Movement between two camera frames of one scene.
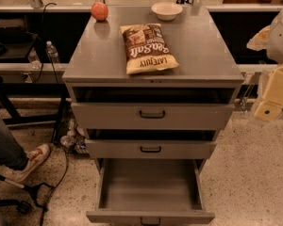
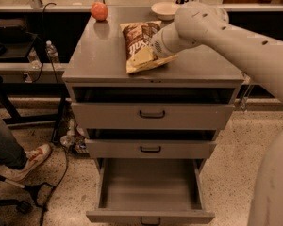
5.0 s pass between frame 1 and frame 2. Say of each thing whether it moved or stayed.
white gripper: moved
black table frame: stayed
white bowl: stayed
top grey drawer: stayed
